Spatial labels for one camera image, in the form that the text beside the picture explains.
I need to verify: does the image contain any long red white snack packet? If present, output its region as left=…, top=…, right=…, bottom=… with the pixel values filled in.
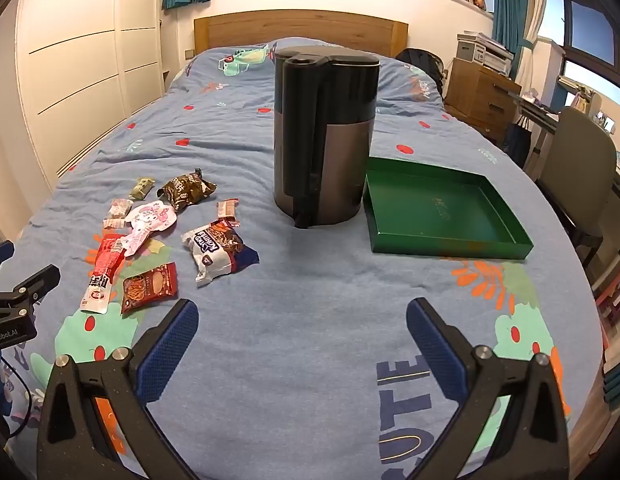
left=80, top=233, right=125, bottom=314

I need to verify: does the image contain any white blue cookie bag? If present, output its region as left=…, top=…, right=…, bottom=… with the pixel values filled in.
left=182, top=220, right=260, bottom=287

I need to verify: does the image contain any small pink white candy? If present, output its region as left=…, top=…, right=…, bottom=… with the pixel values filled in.
left=106, top=198, right=133, bottom=220

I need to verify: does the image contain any black grey cylindrical appliance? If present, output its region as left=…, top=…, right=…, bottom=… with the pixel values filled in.
left=274, top=46, right=380, bottom=229

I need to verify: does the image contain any black cable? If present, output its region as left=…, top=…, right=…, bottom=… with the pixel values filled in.
left=0, top=353, right=33, bottom=441

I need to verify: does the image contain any green shallow tray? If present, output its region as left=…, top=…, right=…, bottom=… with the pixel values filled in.
left=363, top=157, right=534, bottom=260

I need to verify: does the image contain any wooden drawer cabinet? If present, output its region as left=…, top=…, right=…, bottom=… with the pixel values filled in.
left=444, top=58, right=520, bottom=146

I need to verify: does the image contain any cluttered desk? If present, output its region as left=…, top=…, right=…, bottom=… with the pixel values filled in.
left=509, top=74, right=620, bottom=201

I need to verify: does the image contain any blue patterned bedspread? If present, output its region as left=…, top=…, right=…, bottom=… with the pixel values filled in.
left=0, top=39, right=602, bottom=479

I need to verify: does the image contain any teal right curtain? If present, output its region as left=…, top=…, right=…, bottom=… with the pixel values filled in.
left=492, top=0, right=531, bottom=79

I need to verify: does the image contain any white wardrobe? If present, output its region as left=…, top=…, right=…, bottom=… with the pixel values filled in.
left=16, top=0, right=165, bottom=185

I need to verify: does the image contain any black bag by bed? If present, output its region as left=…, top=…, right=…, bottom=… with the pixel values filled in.
left=395, top=48, right=445, bottom=94

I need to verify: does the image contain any wooden headboard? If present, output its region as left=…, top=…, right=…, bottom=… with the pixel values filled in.
left=193, top=9, right=409, bottom=58

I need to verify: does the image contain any grey office chair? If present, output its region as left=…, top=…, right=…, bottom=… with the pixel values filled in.
left=536, top=107, right=617, bottom=266

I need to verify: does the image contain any red white small wrapper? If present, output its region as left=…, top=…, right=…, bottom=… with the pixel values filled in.
left=217, top=198, right=240, bottom=228

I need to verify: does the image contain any pink white cartoon packet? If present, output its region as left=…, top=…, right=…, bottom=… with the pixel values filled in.
left=121, top=200, right=176, bottom=258

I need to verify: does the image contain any brown foil snack bag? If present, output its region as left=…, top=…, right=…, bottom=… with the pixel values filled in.
left=157, top=168, right=217, bottom=214

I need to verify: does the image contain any small red snack packet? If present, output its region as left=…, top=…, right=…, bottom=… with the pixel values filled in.
left=121, top=262, right=179, bottom=316

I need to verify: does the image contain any white printer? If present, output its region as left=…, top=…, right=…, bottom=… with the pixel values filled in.
left=456, top=32, right=514, bottom=77

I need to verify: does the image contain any olive green small candy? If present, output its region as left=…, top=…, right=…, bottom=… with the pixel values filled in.
left=128, top=177, right=154, bottom=200

